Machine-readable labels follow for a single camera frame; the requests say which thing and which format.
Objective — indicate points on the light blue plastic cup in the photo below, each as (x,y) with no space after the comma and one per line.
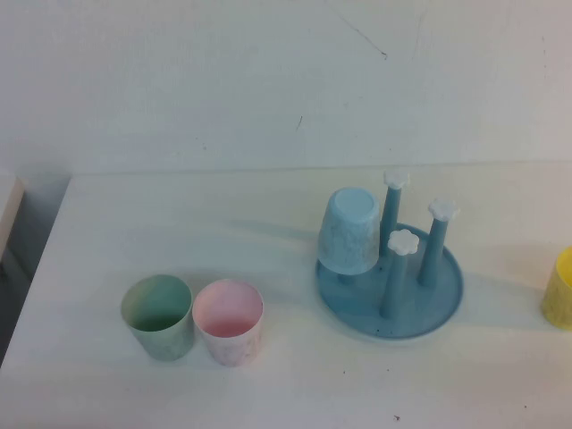
(348,232)

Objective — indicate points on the beige furniture panel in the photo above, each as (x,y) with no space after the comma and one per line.
(10,210)

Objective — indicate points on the yellow plastic cup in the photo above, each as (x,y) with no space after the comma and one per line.
(558,295)

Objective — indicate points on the green plastic cup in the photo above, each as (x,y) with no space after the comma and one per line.
(156,304)

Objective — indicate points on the pink plastic cup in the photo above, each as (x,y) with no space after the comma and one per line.
(228,313)

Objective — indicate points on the blue cup stand white caps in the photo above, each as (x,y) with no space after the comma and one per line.
(402,322)

